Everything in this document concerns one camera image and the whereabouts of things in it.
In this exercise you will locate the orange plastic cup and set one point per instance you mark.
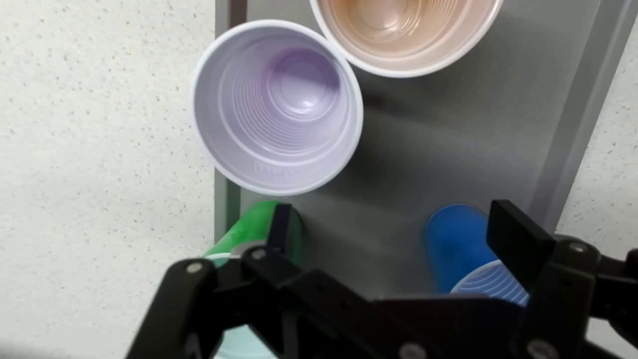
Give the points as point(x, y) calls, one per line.
point(406, 38)

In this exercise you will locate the green plastic cup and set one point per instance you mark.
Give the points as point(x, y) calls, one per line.
point(248, 232)

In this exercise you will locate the purple plastic cup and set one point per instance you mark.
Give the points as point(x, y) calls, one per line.
point(278, 108)

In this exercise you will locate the blue plastic cup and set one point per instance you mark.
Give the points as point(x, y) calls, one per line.
point(462, 260)

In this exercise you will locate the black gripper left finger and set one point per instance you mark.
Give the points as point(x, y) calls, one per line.
point(280, 230)

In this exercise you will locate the grey plastic tray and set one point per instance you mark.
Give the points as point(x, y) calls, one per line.
point(511, 120)

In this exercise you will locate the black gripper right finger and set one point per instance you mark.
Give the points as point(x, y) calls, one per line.
point(519, 242)

